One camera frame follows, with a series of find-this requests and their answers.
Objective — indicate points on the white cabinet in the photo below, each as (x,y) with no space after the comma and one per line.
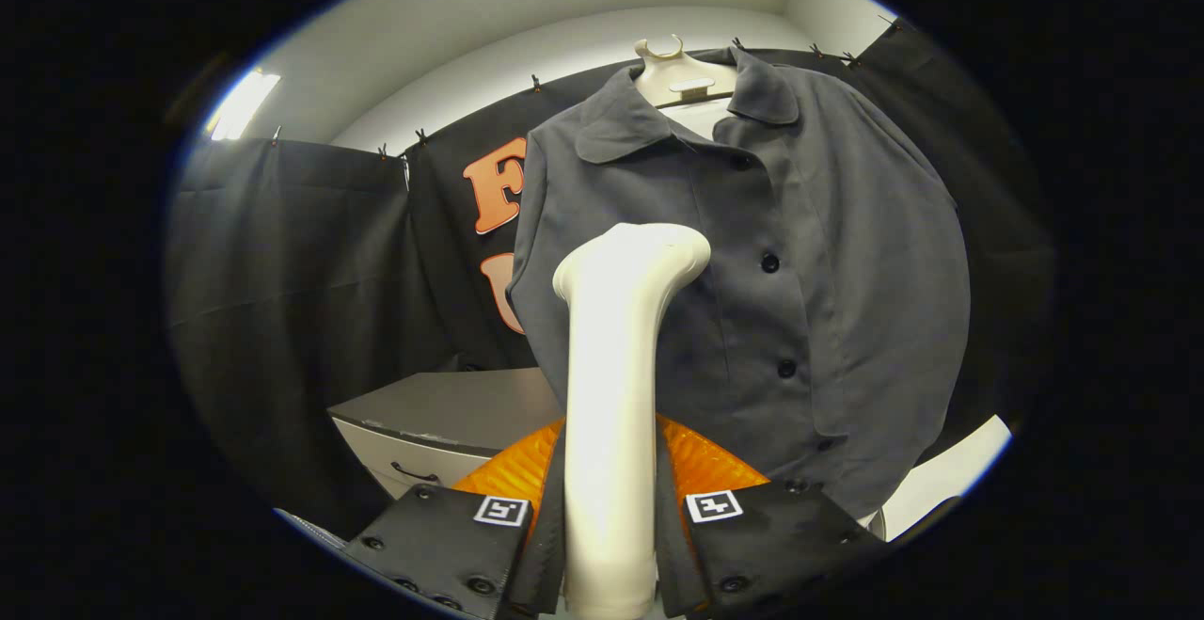
(941,479)

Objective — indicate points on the grey drawer cabinet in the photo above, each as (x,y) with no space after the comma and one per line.
(451,404)

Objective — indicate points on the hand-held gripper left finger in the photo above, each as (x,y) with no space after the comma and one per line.
(442,540)

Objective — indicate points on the white mannequin torso stand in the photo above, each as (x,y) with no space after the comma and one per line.
(673,74)

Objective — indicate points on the black backdrop cloth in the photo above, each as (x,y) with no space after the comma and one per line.
(282,272)

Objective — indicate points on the rectangular ceiling light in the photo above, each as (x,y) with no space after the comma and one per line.
(241,104)

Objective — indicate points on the white garment steamer head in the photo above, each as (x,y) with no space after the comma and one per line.
(611,394)

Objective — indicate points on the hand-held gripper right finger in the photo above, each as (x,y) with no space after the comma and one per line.
(781,540)

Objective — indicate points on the grey sleeveless button shirt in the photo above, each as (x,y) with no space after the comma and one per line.
(847,272)

